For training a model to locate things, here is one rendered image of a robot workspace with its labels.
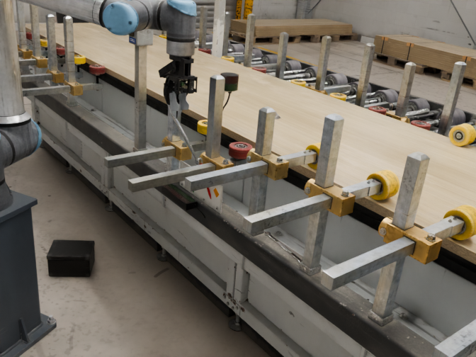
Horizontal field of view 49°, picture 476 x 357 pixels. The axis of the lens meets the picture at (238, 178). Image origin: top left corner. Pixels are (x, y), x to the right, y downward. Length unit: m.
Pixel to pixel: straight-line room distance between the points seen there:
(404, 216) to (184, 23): 0.87
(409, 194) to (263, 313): 1.12
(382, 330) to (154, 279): 1.51
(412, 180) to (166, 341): 1.41
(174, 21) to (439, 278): 1.06
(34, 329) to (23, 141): 0.78
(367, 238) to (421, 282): 0.20
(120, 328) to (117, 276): 0.38
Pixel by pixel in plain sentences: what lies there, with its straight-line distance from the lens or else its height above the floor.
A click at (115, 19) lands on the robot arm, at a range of 1.58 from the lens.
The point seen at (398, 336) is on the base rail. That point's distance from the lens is 1.37.
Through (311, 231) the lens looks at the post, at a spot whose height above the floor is 0.83.
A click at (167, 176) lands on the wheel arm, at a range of 1.63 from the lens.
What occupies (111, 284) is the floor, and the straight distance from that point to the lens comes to 2.62.
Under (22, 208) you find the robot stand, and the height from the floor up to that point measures 0.59.
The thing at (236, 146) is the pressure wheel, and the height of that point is 0.90.
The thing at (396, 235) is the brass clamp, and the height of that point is 0.95.
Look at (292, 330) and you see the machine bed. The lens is 2.08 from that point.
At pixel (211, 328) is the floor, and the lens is 2.37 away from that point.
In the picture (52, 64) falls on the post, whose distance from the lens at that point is 3.04.
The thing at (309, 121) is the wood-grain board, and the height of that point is 0.90.
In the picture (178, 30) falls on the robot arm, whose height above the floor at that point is 1.28.
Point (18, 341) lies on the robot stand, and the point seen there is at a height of 0.03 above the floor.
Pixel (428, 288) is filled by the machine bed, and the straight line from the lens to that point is 1.54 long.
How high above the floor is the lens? 1.52
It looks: 24 degrees down
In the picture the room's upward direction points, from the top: 5 degrees clockwise
